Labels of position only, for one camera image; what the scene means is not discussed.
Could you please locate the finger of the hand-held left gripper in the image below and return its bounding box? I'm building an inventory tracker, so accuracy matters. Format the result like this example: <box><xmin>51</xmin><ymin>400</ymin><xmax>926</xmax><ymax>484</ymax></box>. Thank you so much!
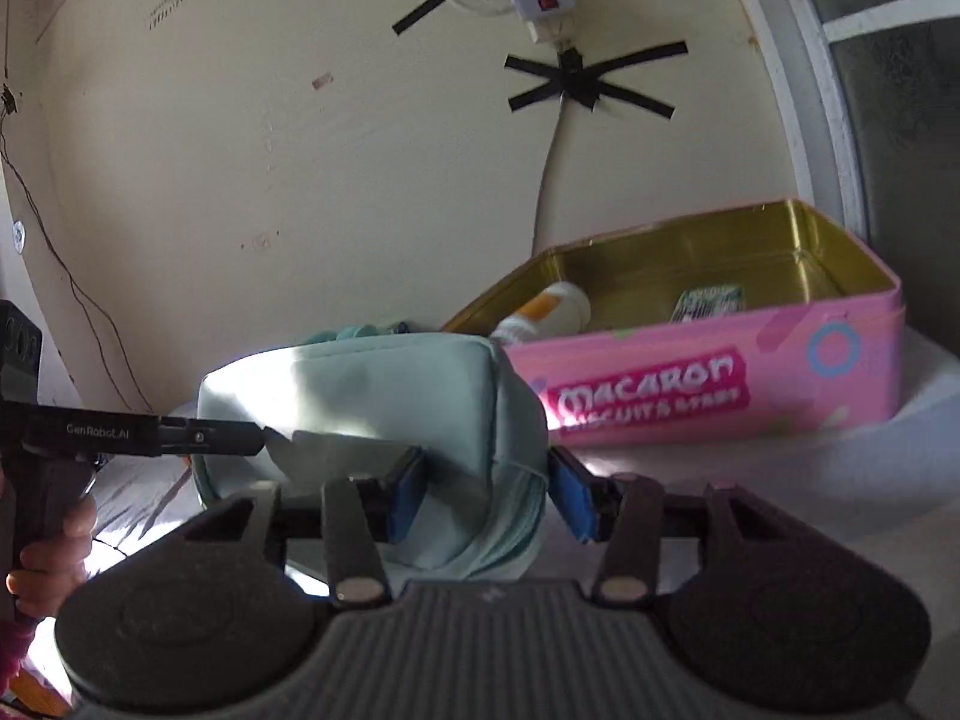
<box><xmin>157</xmin><ymin>420</ymin><xmax>268</xmax><ymax>458</ymax></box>

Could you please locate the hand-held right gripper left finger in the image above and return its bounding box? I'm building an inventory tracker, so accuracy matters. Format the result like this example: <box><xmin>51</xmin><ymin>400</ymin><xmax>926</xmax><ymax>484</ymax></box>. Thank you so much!
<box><xmin>180</xmin><ymin>446</ymin><xmax>425</xmax><ymax>608</ymax></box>

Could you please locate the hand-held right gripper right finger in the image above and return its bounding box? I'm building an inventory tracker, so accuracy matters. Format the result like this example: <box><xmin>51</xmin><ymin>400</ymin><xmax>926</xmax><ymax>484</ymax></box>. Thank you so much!
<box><xmin>547</xmin><ymin>446</ymin><xmax>815</xmax><ymax>605</ymax></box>

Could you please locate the mint green fabric pouch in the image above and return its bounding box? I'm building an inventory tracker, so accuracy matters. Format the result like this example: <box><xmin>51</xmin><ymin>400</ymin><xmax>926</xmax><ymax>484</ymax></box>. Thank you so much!
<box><xmin>191</xmin><ymin>333</ymin><xmax>552</xmax><ymax>580</ymax></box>

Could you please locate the pink tin box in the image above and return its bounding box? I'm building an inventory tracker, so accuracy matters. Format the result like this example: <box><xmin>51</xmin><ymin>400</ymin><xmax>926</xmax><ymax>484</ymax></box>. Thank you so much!
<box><xmin>439</xmin><ymin>199</ymin><xmax>905</xmax><ymax>451</ymax></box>

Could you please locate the person's left forearm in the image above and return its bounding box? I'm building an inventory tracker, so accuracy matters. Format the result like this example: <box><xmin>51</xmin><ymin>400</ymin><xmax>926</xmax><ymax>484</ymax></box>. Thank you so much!
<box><xmin>0</xmin><ymin>604</ymin><xmax>36</xmax><ymax>695</ymax></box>

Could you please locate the person's left hand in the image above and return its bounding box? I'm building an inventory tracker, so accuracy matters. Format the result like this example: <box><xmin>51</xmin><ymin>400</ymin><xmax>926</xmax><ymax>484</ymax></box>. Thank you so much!
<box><xmin>6</xmin><ymin>495</ymin><xmax>99</xmax><ymax>620</ymax></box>

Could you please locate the teal cloth item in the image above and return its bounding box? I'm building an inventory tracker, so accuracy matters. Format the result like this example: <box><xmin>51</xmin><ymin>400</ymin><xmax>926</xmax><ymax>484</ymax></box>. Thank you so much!
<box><xmin>300</xmin><ymin>322</ymin><xmax>412</xmax><ymax>350</ymax></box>

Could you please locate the white and orange bottle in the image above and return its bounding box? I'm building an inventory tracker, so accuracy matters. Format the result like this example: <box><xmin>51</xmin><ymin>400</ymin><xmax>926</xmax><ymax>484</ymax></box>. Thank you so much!
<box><xmin>489</xmin><ymin>281</ymin><xmax>592</xmax><ymax>346</ymax></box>

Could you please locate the green printed packet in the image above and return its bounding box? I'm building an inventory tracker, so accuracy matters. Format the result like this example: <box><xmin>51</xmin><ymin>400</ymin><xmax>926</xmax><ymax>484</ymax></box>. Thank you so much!
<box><xmin>670</xmin><ymin>285</ymin><xmax>749</xmax><ymax>325</ymax></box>

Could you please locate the thin wall wire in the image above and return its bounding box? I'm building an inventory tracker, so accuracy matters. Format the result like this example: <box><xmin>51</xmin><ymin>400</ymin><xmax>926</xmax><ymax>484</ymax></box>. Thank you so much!
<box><xmin>0</xmin><ymin>79</ymin><xmax>155</xmax><ymax>415</ymax></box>

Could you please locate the white power cable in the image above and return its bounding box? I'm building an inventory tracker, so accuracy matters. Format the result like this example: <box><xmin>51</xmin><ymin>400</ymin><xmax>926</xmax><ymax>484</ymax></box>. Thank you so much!
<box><xmin>531</xmin><ymin>99</ymin><xmax>572</xmax><ymax>257</ymax></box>

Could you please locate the white window frame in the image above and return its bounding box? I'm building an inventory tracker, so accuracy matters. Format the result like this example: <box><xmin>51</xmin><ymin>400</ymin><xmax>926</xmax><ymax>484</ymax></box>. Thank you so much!
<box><xmin>712</xmin><ymin>0</ymin><xmax>960</xmax><ymax>361</ymax></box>

